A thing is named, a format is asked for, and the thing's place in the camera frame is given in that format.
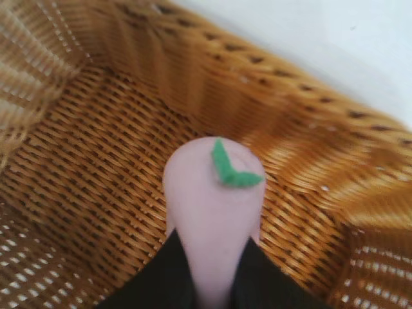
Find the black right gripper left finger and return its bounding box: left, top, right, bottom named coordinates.
left=96, top=229, right=198, bottom=309

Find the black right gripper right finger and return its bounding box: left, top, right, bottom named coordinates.
left=230, top=237, right=335, bottom=309

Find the pink toy peach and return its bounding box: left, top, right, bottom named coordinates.
left=163, top=136, right=266, bottom=309

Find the brown woven wicker basket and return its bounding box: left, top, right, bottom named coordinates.
left=0, top=0, right=412, bottom=309

